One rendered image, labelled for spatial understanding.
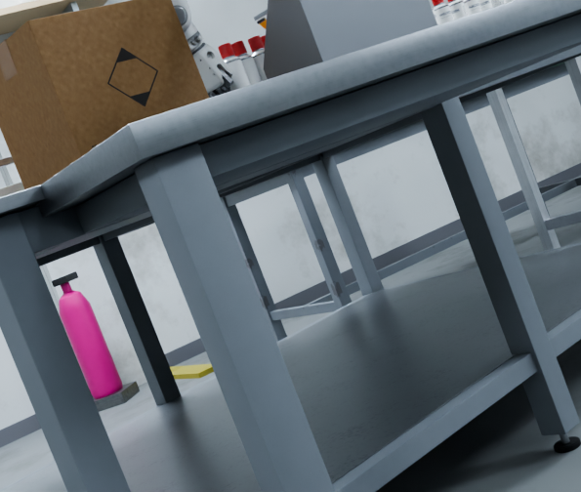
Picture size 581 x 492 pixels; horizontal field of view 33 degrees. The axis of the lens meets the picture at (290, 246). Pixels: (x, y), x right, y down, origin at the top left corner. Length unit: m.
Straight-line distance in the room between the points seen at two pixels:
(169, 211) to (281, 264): 4.85
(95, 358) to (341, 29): 3.55
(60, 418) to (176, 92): 0.71
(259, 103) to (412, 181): 5.43
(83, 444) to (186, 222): 0.42
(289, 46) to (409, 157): 4.90
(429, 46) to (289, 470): 0.55
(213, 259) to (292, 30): 0.67
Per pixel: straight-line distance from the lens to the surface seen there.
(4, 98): 1.88
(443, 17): 3.11
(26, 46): 1.76
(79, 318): 5.00
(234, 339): 1.09
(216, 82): 2.40
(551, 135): 7.42
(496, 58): 1.42
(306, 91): 1.16
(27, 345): 1.36
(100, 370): 5.02
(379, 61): 1.23
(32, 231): 1.40
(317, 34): 1.63
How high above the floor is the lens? 0.71
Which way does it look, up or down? 3 degrees down
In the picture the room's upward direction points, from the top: 21 degrees counter-clockwise
